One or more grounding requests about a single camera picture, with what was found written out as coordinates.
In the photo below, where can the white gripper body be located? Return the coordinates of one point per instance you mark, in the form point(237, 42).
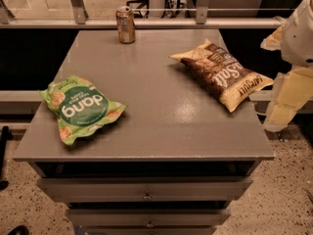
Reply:
point(298, 38)

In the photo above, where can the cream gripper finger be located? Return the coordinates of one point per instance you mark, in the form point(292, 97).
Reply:
point(290, 93)
point(273, 41)

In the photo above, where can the brown chip bag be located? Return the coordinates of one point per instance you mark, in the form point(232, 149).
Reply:
point(222, 74)

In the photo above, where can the green rice chip bag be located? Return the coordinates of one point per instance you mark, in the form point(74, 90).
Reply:
point(81, 109)

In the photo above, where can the upper grey drawer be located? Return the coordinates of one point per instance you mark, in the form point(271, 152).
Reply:
point(88, 190)

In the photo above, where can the grey drawer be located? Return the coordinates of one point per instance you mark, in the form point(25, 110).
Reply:
point(88, 190)
point(147, 218)

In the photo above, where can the black office chair base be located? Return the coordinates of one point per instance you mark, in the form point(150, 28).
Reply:
point(140, 5)

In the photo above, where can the gold soda can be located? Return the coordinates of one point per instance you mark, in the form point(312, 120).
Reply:
point(125, 24)

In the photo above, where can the lower grey drawer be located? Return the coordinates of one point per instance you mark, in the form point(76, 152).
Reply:
point(147, 218)

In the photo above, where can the black stand at left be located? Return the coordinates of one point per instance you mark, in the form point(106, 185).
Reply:
point(5, 135)

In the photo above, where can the metal railing frame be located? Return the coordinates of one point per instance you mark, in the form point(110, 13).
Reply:
point(100, 14)

